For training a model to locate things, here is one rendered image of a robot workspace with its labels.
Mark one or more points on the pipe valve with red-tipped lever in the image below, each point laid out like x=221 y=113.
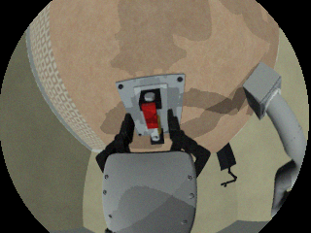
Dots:
x=152 y=102

